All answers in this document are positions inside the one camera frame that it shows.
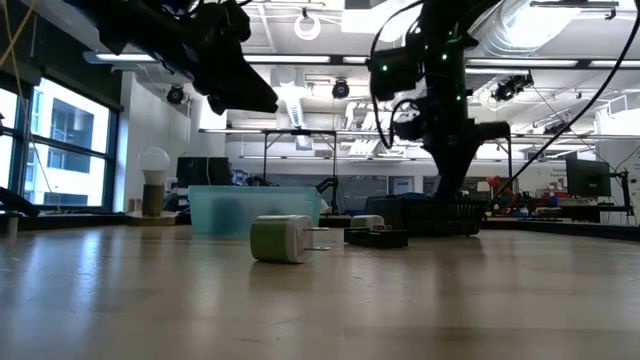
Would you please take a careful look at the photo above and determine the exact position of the green white USB charger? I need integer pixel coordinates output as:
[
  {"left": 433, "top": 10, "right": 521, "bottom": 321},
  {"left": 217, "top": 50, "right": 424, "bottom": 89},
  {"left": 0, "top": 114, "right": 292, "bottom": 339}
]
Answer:
[
  {"left": 249, "top": 214, "right": 331, "bottom": 265},
  {"left": 349, "top": 214, "right": 386, "bottom": 230}
]

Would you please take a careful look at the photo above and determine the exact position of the large window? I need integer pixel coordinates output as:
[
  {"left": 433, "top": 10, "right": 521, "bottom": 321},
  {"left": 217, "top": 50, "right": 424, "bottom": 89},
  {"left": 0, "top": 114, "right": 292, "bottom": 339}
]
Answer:
[{"left": 0, "top": 74, "right": 121, "bottom": 211}]

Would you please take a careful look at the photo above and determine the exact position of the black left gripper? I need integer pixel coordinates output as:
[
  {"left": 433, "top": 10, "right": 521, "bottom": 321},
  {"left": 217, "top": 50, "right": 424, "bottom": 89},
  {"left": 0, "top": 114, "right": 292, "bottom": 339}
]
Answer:
[{"left": 164, "top": 0, "right": 280, "bottom": 117}]

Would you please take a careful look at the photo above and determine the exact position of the black computer monitor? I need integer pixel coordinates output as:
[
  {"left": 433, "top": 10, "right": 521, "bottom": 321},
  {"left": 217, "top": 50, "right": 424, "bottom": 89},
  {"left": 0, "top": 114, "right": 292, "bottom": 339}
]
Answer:
[
  {"left": 565, "top": 158, "right": 612, "bottom": 199},
  {"left": 175, "top": 156, "right": 232, "bottom": 190}
]

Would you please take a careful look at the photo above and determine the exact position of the black plastic mesh basket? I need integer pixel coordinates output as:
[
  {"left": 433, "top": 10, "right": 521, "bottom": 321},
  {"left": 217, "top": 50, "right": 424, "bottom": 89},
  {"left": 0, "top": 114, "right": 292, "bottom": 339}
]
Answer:
[{"left": 364, "top": 195, "right": 487, "bottom": 238}]

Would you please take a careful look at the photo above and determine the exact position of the white bulb brass base lamp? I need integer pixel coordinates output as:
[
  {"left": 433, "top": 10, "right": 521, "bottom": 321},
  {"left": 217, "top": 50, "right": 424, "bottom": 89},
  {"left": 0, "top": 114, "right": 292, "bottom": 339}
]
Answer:
[{"left": 127, "top": 146, "right": 179, "bottom": 227}]

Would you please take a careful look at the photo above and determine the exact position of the silver ventilation duct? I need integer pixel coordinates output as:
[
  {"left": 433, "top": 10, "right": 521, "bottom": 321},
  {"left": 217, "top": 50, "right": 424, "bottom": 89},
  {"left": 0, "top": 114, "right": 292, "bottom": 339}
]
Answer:
[{"left": 467, "top": 0, "right": 584, "bottom": 64}]

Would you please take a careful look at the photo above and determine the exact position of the black digital clock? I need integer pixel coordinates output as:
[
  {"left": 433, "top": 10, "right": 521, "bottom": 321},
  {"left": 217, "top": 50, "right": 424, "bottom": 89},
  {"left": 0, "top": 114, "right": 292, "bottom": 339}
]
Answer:
[{"left": 343, "top": 224, "right": 410, "bottom": 250}]

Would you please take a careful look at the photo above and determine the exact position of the white ring light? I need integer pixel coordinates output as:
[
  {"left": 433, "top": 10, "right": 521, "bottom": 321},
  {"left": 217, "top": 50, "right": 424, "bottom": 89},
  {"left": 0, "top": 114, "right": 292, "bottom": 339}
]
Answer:
[{"left": 293, "top": 12, "right": 323, "bottom": 42}]

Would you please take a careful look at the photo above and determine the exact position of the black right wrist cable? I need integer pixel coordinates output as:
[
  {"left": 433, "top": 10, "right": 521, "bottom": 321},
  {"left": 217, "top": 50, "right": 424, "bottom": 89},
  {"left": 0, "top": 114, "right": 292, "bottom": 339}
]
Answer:
[{"left": 368, "top": 0, "right": 431, "bottom": 151}]

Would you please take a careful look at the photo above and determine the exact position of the translucent green plastic tray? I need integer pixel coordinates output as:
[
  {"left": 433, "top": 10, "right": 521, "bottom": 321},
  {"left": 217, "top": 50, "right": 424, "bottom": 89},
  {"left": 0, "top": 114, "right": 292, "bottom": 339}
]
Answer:
[{"left": 188, "top": 185, "right": 324, "bottom": 237}]

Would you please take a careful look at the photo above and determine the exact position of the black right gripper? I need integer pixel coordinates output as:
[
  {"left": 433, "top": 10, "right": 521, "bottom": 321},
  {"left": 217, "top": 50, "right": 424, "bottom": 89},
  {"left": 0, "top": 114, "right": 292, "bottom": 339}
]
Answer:
[{"left": 394, "top": 97, "right": 512, "bottom": 202}]

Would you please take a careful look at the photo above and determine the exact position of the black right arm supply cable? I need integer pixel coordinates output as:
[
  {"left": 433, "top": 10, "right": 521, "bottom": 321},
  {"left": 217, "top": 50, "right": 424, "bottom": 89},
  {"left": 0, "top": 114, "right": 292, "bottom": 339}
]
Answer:
[{"left": 489, "top": 27, "right": 640, "bottom": 205}]

